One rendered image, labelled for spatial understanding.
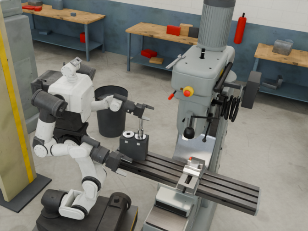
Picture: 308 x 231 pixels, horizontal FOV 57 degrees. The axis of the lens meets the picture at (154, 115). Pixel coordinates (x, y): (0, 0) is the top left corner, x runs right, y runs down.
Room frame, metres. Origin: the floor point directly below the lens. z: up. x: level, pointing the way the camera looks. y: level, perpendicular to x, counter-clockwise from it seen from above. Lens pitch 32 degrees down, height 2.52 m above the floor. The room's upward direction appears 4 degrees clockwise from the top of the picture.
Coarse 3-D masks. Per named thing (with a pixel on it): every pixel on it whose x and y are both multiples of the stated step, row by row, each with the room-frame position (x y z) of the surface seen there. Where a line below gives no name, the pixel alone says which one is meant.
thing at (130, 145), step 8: (128, 136) 1.86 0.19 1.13; (136, 136) 1.87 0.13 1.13; (144, 136) 1.87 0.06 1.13; (120, 144) 1.84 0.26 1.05; (128, 144) 1.83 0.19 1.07; (136, 144) 1.81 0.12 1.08; (144, 144) 1.80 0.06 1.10; (120, 152) 1.84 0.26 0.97; (128, 152) 1.83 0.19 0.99; (136, 152) 1.81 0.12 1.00; (144, 152) 1.80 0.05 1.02
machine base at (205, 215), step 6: (210, 204) 2.03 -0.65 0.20; (216, 204) 2.11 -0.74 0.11; (198, 210) 1.95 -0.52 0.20; (204, 210) 1.95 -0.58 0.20; (210, 210) 1.96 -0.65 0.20; (198, 216) 1.87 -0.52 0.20; (204, 216) 1.88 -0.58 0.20; (210, 216) 1.91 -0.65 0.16; (198, 222) 1.80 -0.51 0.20; (204, 222) 1.81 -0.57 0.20; (210, 222) 1.87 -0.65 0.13; (192, 228) 1.73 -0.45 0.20; (198, 228) 1.74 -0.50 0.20; (204, 228) 1.74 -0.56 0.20
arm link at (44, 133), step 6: (42, 126) 1.24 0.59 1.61; (48, 126) 1.24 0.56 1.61; (54, 126) 1.28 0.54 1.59; (36, 132) 1.25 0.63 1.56; (42, 132) 1.23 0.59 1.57; (48, 132) 1.24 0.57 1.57; (36, 138) 1.23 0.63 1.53; (42, 138) 1.23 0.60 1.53; (48, 138) 1.25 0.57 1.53; (36, 144) 1.22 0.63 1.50; (42, 144) 1.22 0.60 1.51; (36, 150) 1.21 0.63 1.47; (42, 150) 1.20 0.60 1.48; (42, 156) 1.20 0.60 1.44
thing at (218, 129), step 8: (232, 72) 2.30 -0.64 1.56; (232, 80) 2.14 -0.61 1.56; (224, 88) 2.05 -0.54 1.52; (232, 88) 2.14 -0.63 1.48; (216, 112) 2.01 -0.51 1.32; (216, 120) 2.00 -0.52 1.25; (224, 120) 2.03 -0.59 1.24; (216, 128) 2.00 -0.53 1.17; (224, 128) 2.15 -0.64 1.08; (216, 136) 2.00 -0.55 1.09; (224, 136) 2.18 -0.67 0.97; (176, 144) 2.14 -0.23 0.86; (216, 144) 2.01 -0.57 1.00; (216, 152) 2.01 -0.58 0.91; (216, 160) 2.03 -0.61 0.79; (208, 168) 1.99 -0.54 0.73; (216, 168) 2.06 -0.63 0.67; (208, 200) 2.02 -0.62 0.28
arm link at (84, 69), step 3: (81, 63) 1.73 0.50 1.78; (81, 66) 1.69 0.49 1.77; (84, 66) 1.70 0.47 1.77; (87, 66) 1.71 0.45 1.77; (78, 69) 1.68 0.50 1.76; (81, 69) 1.68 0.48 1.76; (84, 69) 1.69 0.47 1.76; (87, 69) 1.69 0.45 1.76; (90, 69) 1.70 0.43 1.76; (78, 72) 1.67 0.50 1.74; (81, 72) 1.67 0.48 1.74; (84, 72) 1.67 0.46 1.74; (87, 72) 1.68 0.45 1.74
